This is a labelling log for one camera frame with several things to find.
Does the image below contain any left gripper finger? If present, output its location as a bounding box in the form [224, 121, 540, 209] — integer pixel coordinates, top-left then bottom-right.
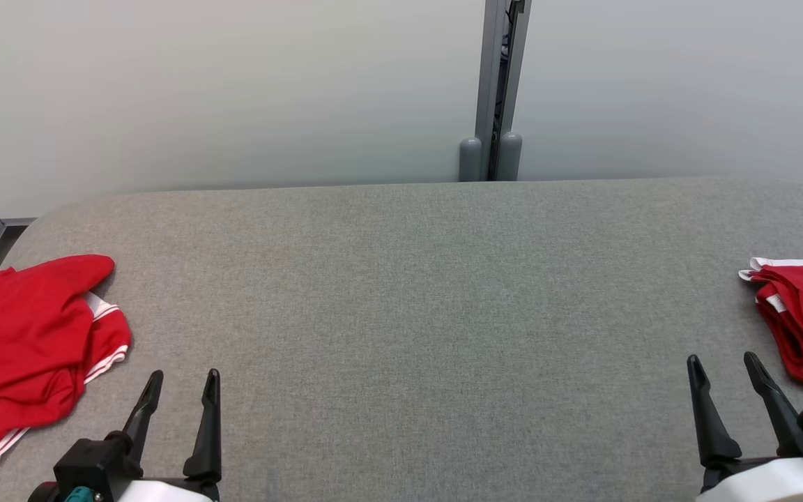
[121, 370, 165, 464]
[183, 368, 223, 483]

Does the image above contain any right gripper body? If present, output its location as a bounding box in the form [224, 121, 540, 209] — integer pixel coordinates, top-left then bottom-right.
[694, 457, 803, 502]

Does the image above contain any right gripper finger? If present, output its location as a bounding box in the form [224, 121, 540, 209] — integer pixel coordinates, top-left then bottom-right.
[743, 351, 803, 457]
[686, 354, 742, 469]

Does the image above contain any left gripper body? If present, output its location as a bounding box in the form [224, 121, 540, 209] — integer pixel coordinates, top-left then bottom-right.
[116, 453, 223, 502]

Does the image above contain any red basketball jersey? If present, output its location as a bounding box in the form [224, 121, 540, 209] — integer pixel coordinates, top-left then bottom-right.
[0, 254, 132, 480]

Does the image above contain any grey cylindrical post cap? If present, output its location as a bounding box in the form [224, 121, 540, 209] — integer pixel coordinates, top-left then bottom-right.
[499, 131, 523, 182]
[459, 137, 483, 183]

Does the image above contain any grey metal partition post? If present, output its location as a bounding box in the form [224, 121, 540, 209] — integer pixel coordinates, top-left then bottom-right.
[475, 0, 533, 182]

